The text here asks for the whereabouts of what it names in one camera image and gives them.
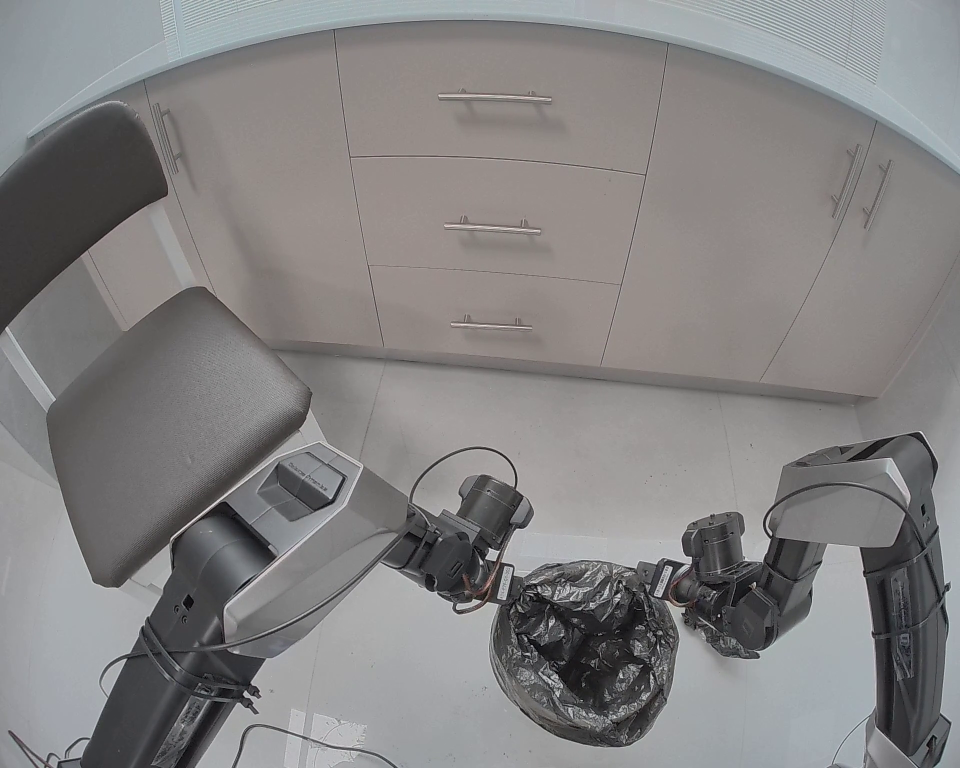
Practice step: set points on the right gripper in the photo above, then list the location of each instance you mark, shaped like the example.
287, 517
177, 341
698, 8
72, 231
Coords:
667, 583

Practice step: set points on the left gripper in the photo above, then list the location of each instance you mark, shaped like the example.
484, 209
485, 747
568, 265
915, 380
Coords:
495, 589

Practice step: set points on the black plastic bag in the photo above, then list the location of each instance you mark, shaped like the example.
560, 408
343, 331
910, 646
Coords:
585, 660

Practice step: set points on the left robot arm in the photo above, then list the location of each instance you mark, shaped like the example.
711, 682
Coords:
300, 540

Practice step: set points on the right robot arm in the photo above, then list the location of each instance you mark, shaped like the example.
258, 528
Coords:
840, 510

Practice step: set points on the crumpled black plastic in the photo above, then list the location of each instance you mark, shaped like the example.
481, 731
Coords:
731, 646

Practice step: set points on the beige cabinet with drawers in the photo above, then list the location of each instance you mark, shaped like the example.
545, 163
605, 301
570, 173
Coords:
712, 225

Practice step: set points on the grey padded white-legged chair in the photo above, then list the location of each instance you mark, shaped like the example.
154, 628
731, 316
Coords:
172, 390

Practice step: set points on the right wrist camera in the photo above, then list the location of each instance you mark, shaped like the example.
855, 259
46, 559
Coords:
692, 544

